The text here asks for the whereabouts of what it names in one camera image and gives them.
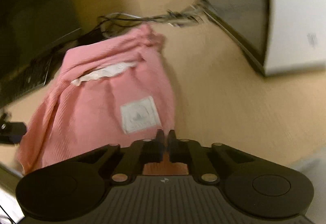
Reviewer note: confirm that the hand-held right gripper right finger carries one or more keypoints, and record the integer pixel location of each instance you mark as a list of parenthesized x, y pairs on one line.
[(172, 142)]

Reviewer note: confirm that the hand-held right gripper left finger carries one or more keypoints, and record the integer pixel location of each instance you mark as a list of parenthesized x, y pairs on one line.
[(160, 142)]

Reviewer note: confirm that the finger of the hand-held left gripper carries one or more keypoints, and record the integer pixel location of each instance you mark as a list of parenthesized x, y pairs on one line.
[(12, 130)]

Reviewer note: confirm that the pink knit garment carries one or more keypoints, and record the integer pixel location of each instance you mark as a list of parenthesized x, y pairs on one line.
[(101, 86)]

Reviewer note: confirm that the black keyboard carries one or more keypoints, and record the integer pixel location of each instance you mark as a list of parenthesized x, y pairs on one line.
[(25, 79)]

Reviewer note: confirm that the black computer monitor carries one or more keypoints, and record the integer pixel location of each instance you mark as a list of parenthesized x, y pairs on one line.
[(30, 10)]

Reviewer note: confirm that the white computer case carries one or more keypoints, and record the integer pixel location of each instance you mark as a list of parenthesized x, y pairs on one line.
[(280, 23)]

